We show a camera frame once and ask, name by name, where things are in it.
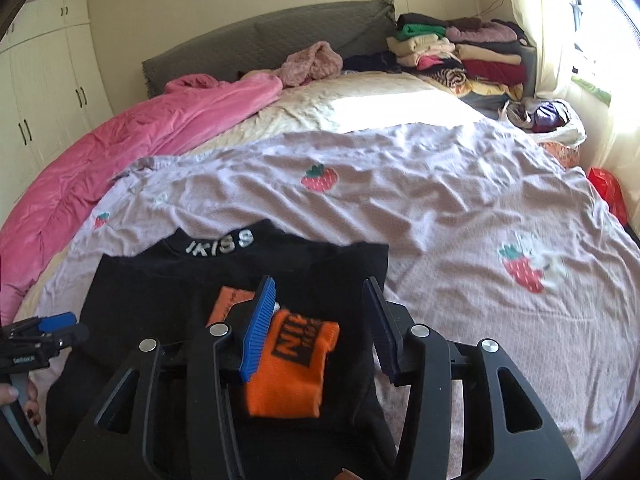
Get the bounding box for black long-sleeve shirt orange cuffs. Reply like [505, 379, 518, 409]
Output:
[46, 220, 396, 479]

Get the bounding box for white bag of clothes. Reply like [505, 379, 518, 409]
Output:
[498, 98, 587, 148]

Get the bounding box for stack of folded clothes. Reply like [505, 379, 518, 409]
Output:
[386, 13, 536, 100]

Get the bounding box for left hand red nails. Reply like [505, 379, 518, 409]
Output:
[0, 376, 42, 428]

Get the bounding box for lilac strawberry print bed sheet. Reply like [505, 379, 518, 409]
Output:
[14, 71, 640, 478]

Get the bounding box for cream built-in wardrobe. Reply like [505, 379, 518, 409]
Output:
[1, 0, 113, 219]

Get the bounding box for pink quilted comforter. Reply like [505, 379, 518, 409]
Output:
[1, 73, 283, 323]

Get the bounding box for red plastic bag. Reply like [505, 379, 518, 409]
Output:
[587, 168, 628, 226]

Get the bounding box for dark navy garment on bed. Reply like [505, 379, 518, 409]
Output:
[343, 51, 401, 73]

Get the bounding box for dusty pink fuzzy garment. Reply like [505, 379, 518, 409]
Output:
[276, 41, 343, 88]

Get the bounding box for dark grey quilted headboard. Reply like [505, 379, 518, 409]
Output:
[142, 0, 396, 98]

